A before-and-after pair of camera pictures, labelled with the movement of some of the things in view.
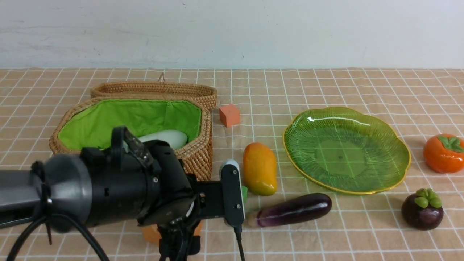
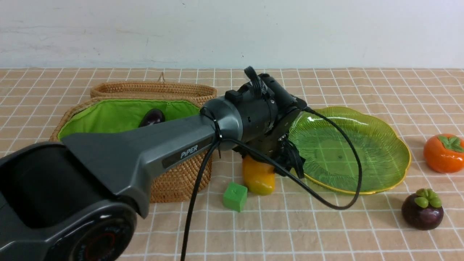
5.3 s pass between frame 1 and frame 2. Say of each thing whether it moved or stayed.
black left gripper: moved
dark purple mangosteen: stayed
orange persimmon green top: stayed
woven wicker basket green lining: stayed
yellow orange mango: stayed
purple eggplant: moved
